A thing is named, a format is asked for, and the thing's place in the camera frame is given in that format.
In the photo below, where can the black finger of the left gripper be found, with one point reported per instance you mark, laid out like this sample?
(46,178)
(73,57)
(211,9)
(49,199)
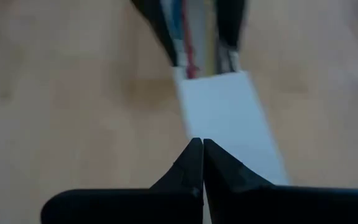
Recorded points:
(155,28)
(230,21)

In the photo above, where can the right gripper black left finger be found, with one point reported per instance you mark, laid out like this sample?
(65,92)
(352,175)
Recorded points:
(135,207)

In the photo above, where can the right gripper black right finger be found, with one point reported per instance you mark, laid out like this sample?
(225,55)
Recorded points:
(275,207)

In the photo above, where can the white raceway cover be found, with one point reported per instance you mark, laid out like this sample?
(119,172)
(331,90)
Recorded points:
(225,118)

